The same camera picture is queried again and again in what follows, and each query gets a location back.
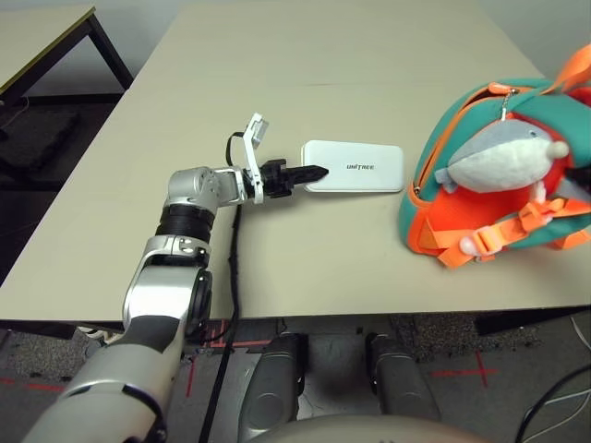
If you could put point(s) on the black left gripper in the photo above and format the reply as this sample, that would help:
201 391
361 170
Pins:
277 180

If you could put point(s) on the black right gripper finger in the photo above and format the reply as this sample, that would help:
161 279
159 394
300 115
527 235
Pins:
582 182

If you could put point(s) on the white Unitree pencil case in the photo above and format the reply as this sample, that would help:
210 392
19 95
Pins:
365 166

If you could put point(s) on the teal and orange backpack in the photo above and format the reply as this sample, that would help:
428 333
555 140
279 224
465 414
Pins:
429 217

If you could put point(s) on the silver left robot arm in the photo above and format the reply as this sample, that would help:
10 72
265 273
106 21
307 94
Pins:
171 277

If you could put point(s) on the grey robot left leg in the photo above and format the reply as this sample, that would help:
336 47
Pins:
272 387

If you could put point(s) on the grey robot leg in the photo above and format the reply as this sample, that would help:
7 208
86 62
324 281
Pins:
401 383
272 387

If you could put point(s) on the grey robot right leg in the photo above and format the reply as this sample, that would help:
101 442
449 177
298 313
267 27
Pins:
401 383

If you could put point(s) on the grey robot torso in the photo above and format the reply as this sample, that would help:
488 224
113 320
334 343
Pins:
369 431

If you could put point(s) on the black floor mat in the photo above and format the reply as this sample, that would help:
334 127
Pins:
32 138

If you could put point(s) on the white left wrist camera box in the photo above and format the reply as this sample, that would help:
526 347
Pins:
254 147

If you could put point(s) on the beige side table black frame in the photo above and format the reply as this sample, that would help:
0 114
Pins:
41 41

